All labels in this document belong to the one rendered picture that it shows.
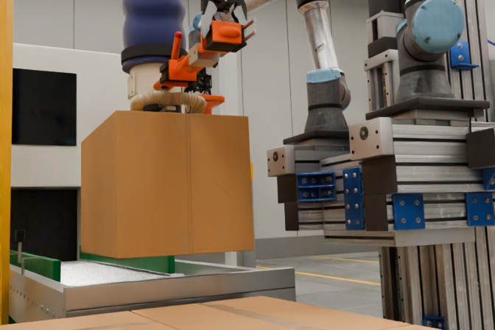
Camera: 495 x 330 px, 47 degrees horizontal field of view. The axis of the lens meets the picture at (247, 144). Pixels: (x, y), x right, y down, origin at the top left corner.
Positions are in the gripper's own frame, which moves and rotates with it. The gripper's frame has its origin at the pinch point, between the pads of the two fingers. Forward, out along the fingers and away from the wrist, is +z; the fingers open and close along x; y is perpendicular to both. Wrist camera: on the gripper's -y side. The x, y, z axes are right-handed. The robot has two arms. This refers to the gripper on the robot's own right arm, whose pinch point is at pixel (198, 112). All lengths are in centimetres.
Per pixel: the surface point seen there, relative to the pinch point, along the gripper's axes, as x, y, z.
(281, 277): 5, 55, 61
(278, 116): 479, -822, -150
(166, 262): -9, -20, 60
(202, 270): 1, -4, 63
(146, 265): -11, -46, 63
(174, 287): -30, 57, 61
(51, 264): -55, -19, 57
